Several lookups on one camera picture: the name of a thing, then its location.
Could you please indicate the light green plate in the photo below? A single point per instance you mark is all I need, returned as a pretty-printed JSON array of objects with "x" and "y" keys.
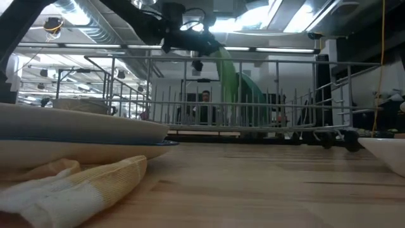
[{"x": 226, "y": 82}]

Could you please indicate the grey floral mug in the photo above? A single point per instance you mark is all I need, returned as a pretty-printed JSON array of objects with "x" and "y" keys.
[{"x": 79, "y": 106}]

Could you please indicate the pink plate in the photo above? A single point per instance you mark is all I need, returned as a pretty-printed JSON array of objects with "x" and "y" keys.
[{"x": 79, "y": 123}]

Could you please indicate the blue patterned plate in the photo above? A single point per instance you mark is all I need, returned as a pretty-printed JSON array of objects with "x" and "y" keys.
[{"x": 79, "y": 153}]

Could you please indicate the person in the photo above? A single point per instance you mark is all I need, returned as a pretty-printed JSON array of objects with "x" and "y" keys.
[{"x": 205, "y": 104}]

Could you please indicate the light wooden desk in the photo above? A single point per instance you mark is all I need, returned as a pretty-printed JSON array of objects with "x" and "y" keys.
[{"x": 202, "y": 133}]

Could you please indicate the yellow white dish towel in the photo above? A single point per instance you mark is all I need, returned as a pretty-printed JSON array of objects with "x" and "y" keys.
[{"x": 79, "y": 196}]

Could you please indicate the silver ventilation duct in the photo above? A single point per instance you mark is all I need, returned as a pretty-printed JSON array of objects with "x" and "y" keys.
[{"x": 95, "y": 22}]

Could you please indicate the black metal table frame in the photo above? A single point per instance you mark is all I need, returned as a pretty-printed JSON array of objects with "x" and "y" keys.
[{"x": 253, "y": 139}]

